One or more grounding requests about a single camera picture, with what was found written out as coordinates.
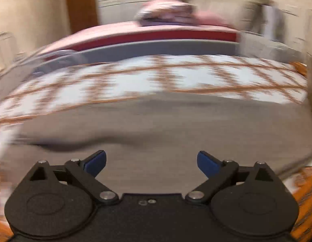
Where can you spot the brown wooden door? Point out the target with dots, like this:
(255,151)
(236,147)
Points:
(80,10)

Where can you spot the orange white patterned bedsheet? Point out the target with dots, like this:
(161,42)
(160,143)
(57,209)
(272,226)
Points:
(146,78)

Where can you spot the white nightstand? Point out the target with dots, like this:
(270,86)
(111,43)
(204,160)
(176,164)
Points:
(259,48)

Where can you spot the beige padded headboard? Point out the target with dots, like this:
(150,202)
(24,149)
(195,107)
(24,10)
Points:
(236,10)

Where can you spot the grey pants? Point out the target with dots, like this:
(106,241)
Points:
(156,131)

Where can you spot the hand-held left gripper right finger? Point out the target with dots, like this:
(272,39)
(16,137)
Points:
(209,165)

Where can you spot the white sliding door wardrobe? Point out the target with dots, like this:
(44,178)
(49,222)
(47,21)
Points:
(115,7)

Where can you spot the pink pillow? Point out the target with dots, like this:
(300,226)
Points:
(211,19)

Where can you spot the double bed with pink sheet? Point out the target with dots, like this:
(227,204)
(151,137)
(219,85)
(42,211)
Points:
(156,36)

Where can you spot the white box with pear print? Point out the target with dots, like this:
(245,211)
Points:
(270,22)

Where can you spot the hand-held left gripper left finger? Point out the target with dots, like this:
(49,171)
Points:
(95,163)

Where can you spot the folded pink quilt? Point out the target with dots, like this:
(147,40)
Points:
(163,11)

